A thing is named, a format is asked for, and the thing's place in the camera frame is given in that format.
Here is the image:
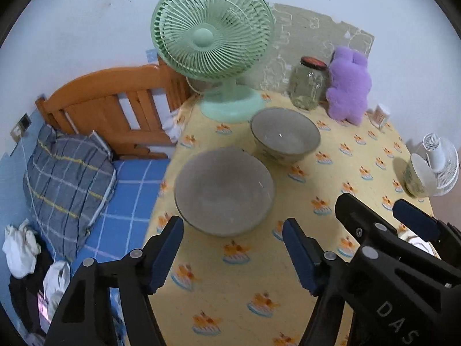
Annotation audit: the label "blue plaid bed sheet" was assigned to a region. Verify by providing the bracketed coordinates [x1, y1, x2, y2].
[70, 159, 171, 346]

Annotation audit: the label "glass jar with dark lid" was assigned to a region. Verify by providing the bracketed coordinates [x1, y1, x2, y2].
[290, 56, 329, 110]

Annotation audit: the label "white fan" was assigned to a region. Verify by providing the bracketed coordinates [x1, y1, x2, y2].
[411, 133, 460, 197]

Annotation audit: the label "grey plaid pillow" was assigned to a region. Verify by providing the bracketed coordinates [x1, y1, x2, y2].
[22, 124, 118, 262]

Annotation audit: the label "purple plush toy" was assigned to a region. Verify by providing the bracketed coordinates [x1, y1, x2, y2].
[326, 46, 372, 125]

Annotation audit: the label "green desk fan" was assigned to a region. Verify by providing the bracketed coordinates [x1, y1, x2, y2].
[150, 0, 276, 121]

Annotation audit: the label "cotton swab container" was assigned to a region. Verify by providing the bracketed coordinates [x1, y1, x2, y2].
[373, 103, 391, 128]

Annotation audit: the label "yellow cake-print tablecloth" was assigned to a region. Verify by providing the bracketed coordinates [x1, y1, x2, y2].
[144, 88, 436, 346]

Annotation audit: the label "large scalloped yellow-flower plate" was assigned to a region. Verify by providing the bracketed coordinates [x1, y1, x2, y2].
[398, 223, 442, 260]

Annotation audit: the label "wall socket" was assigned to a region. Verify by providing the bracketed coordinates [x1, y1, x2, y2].
[11, 113, 32, 139]

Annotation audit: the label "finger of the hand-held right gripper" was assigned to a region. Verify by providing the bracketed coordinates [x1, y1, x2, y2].
[394, 199, 461, 267]
[336, 193, 461, 289]

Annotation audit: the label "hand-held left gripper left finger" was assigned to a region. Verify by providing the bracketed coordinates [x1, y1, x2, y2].
[45, 216, 184, 346]

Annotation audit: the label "white cloth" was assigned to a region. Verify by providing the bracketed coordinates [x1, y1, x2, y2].
[43, 261, 71, 318]
[2, 220, 42, 278]

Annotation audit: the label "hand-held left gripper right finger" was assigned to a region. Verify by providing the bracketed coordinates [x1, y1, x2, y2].
[283, 218, 352, 346]

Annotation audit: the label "wooden headboard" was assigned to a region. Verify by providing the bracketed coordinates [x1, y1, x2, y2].
[35, 58, 193, 159]

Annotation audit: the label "dark clothes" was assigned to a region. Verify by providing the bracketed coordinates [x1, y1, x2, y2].
[9, 249, 54, 336]

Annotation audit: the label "floral ceramic bowl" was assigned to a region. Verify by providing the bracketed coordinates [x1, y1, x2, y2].
[250, 107, 321, 166]
[403, 153, 438, 198]
[174, 147, 276, 238]

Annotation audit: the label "green patterned wall mat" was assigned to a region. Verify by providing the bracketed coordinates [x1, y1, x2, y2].
[252, 3, 375, 96]

